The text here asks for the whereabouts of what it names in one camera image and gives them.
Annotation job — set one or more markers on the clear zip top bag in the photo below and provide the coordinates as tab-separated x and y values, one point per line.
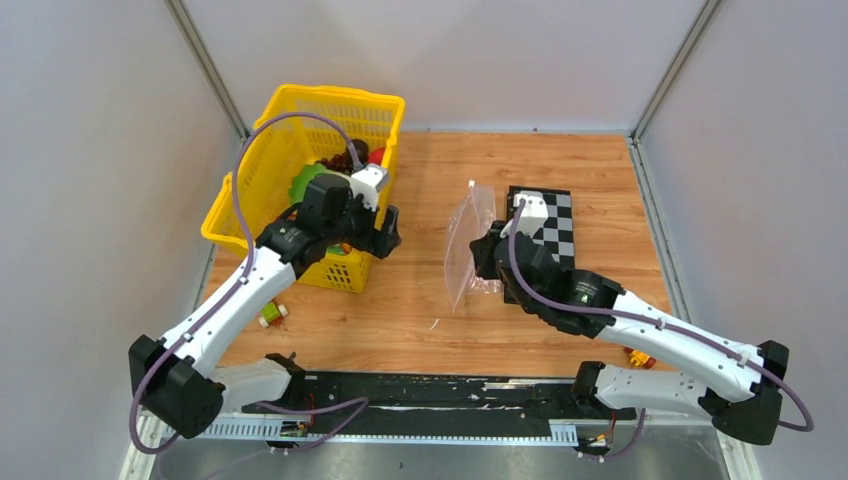
470	221

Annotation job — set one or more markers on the red strawberry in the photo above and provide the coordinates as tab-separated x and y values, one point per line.
376	156

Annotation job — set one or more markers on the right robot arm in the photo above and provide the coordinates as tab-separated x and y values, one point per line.
733	384

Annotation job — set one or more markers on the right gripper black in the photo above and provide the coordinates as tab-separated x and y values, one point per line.
481	250

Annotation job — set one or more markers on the red green toy car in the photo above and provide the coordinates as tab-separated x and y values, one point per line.
272	314

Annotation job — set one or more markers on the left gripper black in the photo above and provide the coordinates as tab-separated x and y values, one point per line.
378	243

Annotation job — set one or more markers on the green lettuce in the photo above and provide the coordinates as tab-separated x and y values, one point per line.
300	181

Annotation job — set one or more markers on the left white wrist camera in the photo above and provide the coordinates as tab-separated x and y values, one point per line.
367	183

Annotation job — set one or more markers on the dark red grapes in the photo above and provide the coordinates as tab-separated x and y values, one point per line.
341	163

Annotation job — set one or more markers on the dark avocado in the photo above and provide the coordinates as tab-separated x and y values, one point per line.
362	149

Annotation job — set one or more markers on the orange yellow toy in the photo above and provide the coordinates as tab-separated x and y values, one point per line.
639	359

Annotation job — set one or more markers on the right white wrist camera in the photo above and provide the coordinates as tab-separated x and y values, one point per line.
532	217

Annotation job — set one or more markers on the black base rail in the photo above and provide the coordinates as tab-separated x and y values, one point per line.
444	406

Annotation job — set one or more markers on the yellow plastic basket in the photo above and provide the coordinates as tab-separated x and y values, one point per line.
310	123

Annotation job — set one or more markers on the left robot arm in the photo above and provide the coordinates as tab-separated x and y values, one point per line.
177	377

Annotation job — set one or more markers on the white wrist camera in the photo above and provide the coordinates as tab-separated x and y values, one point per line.
367	183
532	217

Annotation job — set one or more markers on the aluminium frame base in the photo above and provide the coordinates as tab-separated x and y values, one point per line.
288	429

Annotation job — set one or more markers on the black white checkerboard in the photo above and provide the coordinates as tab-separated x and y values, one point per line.
557	233

